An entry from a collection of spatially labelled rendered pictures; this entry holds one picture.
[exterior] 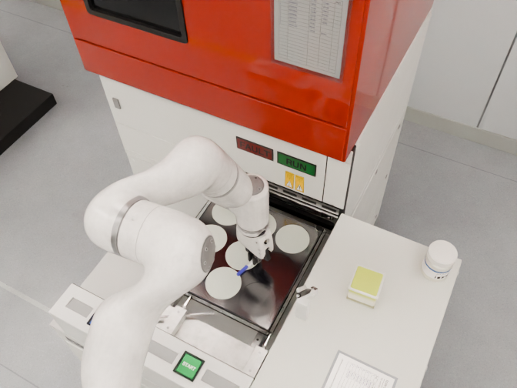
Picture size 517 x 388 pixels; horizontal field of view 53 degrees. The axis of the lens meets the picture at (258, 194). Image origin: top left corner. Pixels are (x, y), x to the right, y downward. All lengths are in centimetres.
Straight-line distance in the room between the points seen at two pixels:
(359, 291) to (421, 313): 17
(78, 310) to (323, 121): 78
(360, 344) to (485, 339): 126
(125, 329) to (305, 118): 64
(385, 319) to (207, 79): 74
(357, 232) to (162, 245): 79
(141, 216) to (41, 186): 227
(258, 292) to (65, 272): 143
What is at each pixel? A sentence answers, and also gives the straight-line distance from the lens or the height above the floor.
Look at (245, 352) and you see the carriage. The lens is 139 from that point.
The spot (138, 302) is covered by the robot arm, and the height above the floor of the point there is 147.
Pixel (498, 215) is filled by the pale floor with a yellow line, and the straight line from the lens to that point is 289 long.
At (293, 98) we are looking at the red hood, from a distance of 120.
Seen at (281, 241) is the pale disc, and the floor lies 90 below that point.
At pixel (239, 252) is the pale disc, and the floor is 90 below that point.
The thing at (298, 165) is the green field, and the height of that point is 110.
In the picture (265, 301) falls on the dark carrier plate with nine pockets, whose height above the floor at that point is 90.
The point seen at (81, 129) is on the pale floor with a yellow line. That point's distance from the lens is 329.
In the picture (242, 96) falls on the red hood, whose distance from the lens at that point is 128.
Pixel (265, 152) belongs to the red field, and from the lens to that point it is 146.
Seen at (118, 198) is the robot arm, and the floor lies 153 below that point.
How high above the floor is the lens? 218
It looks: 52 degrees down
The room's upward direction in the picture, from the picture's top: 3 degrees counter-clockwise
